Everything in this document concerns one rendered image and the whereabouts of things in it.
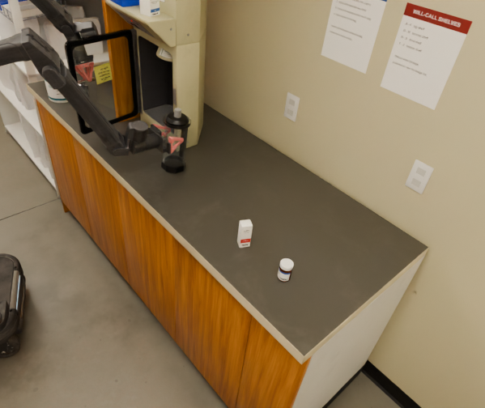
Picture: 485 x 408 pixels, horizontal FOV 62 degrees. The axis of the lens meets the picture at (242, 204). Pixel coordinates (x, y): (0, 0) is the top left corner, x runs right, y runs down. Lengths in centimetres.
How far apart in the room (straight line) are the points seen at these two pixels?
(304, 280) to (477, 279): 64
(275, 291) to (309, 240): 28
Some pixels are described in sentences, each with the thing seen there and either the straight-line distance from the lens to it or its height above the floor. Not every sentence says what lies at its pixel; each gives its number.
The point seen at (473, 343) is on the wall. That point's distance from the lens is 186.
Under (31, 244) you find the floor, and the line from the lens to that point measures 290.
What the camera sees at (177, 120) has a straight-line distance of 161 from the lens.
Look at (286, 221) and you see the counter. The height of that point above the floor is 94.
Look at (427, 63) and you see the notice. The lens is 148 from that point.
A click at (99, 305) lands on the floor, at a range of 247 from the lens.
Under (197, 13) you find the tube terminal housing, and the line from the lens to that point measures 169.
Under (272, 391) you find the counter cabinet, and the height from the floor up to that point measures 57.
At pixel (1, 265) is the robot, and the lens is 249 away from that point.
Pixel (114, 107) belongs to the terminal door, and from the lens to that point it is 197.
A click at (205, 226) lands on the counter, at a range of 148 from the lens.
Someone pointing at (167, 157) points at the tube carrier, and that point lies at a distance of 170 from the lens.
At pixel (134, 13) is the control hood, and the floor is 151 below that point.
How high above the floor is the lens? 195
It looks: 40 degrees down
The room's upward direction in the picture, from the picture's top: 7 degrees clockwise
